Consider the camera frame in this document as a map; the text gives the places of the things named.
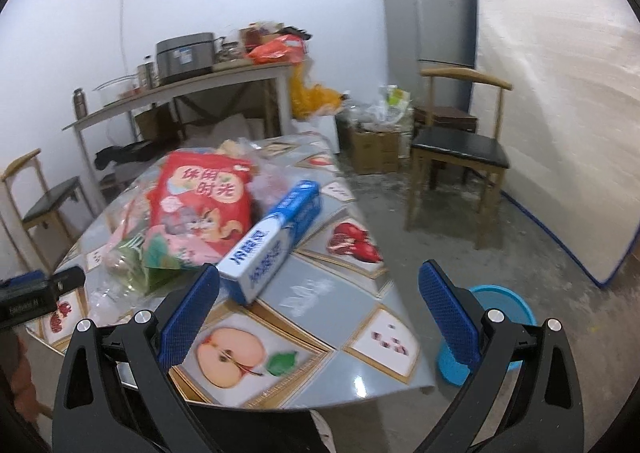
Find blue cling wrap box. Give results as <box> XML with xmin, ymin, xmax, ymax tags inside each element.
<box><xmin>217</xmin><ymin>180</ymin><xmax>322</xmax><ymax>306</ymax></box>

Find red snack bag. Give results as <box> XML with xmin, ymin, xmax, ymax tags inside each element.
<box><xmin>143</xmin><ymin>150</ymin><xmax>252</xmax><ymax>270</ymax></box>

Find green scream plastic bottle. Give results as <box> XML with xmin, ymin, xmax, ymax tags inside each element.
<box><xmin>101</xmin><ymin>230</ymin><xmax>179</xmax><ymax>296</ymax></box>

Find blue plastic trash basket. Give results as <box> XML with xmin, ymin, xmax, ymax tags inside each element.
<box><xmin>435</xmin><ymin>284</ymin><xmax>538</xmax><ymax>388</ymax></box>

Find left wooden chair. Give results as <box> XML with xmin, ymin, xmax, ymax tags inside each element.
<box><xmin>1</xmin><ymin>148</ymin><xmax>96</xmax><ymax>273</ymax></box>

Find fruit pattern tablecloth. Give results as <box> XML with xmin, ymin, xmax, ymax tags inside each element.
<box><xmin>27</xmin><ymin>133</ymin><xmax>434</xmax><ymax>410</ymax></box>

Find cardboard box on floor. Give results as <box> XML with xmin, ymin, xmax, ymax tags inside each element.
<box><xmin>350</xmin><ymin>129</ymin><xmax>399</xmax><ymax>174</ymax></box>

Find black clothes under table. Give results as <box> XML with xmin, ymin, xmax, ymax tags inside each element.
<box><xmin>93</xmin><ymin>141</ymin><xmax>160</xmax><ymax>170</ymax></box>

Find dark wooden stool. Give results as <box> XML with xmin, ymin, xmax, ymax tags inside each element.
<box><xmin>413</xmin><ymin>106</ymin><xmax>477</xmax><ymax>134</ymax></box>

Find metal thermos flask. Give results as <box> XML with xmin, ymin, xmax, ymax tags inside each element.
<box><xmin>73</xmin><ymin>88</ymin><xmax>88</xmax><ymax>120</ymax></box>

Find wooden chair black seat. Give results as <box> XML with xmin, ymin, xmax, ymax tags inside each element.
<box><xmin>405</xmin><ymin>66</ymin><xmax>513</xmax><ymax>249</ymax></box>

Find clear plastic bowl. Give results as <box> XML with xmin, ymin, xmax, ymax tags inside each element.
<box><xmin>94</xmin><ymin>75</ymin><xmax>139</xmax><ymax>106</ymax></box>

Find yellow plastic bag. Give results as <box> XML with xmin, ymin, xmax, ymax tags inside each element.
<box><xmin>288</xmin><ymin>64</ymin><xmax>343</xmax><ymax>120</ymax></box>

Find grey rice cooker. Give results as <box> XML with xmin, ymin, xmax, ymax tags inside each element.
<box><xmin>156</xmin><ymin>32</ymin><xmax>215</xmax><ymax>84</ymax></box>

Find white side table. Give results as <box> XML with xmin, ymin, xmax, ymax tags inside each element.
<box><xmin>62</xmin><ymin>59</ymin><xmax>296</xmax><ymax>214</ymax></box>

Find silver refrigerator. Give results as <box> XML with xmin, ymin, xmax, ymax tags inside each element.
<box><xmin>383</xmin><ymin>0</ymin><xmax>477</xmax><ymax>107</ymax></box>

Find orange plastic bag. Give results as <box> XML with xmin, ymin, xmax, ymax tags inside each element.
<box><xmin>247</xmin><ymin>35</ymin><xmax>306</xmax><ymax>64</ymax></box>

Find white mattress with blue edge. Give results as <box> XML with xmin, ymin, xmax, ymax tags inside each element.
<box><xmin>476</xmin><ymin>0</ymin><xmax>639</xmax><ymax>285</ymax></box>

